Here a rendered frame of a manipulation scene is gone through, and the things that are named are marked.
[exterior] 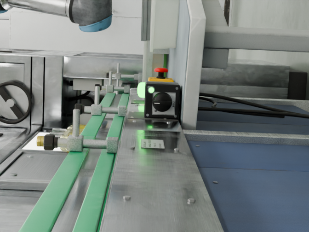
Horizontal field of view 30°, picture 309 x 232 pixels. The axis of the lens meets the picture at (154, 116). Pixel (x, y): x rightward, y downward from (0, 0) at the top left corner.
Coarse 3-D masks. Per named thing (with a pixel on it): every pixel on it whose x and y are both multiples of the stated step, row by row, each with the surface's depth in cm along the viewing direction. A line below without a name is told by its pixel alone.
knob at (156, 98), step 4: (160, 92) 131; (164, 92) 131; (156, 96) 129; (160, 96) 129; (164, 96) 129; (168, 96) 130; (156, 100) 129; (160, 100) 129; (164, 100) 129; (168, 100) 129; (156, 104) 128; (160, 104) 128; (164, 104) 128; (168, 104) 128; (156, 108) 130; (160, 108) 130; (164, 108) 130; (168, 108) 130
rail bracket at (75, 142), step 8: (48, 136) 100; (72, 136) 100; (80, 136) 101; (48, 144) 100; (56, 144) 100; (64, 144) 100; (72, 144) 100; (80, 144) 100; (88, 144) 100; (96, 144) 101; (104, 144) 101; (112, 144) 100; (112, 152) 100
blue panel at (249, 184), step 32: (224, 128) 136; (256, 128) 138; (288, 128) 140; (224, 160) 100; (256, 160) 101; (288, 160) 103; (224, 192) 79; (256, 192) 80; (288, 192) 81; (224, 224) 65; (256, 224) 66; (288, 224) 67
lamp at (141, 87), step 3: (141, 84) 162; (144, 84) 162; (138, 87) 162; (141, 87) 161; (144, 87) 161; (138, 90) 162; (141, 90) 161; (144, 90) 161; (138, 93) 162; (141, 93) 162; (144, 93) 161; (141, 96) 162; (144, 96) 162
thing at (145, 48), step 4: (144, 44) 207; (144, 48) 207; (144, 52) 207; (144, 56) 208; (144, 60) 208; (144, 64) 208; (144, 68) 208; (144, 72) 208; (144, 76) 209; (144, 80) 209
